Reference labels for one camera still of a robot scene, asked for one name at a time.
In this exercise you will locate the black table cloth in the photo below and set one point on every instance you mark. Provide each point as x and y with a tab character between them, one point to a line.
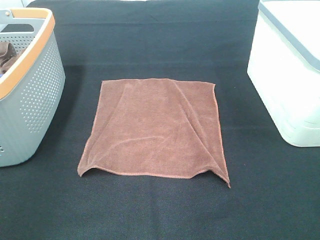
274	191

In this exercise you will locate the grey perforated laundry basket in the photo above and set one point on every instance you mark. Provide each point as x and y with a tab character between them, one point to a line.
31	87

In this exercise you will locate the brown towels in basket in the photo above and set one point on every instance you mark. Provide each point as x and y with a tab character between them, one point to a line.
8	56

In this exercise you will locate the white plastic storage basket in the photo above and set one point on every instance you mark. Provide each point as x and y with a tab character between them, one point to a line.
284	67

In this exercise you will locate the brown microfibre towel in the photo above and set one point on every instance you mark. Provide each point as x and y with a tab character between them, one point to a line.
156	127

